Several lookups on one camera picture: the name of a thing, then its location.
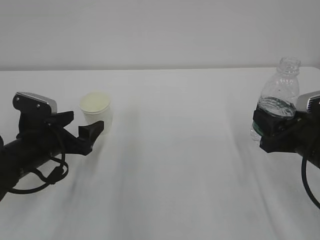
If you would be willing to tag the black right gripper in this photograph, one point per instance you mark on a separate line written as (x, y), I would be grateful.
(291, 136)

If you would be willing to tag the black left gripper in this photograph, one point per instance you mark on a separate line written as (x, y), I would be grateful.
(59, 140)

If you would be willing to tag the white paper cup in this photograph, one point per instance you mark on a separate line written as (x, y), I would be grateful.
(96, 106)

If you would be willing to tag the clear plastic water bottle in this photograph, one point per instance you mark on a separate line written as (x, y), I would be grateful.
(278, 97)

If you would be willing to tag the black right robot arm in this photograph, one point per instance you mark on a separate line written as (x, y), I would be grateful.
(313, 155)

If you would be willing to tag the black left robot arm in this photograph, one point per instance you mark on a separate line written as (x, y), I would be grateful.
(41, 147)

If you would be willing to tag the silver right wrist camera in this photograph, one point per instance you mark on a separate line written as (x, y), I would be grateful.
(304, 101)

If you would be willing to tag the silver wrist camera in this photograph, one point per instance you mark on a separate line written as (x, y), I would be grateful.
(34, 110)
(304, 101)

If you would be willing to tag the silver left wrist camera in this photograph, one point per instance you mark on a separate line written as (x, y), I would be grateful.
(34, 110)

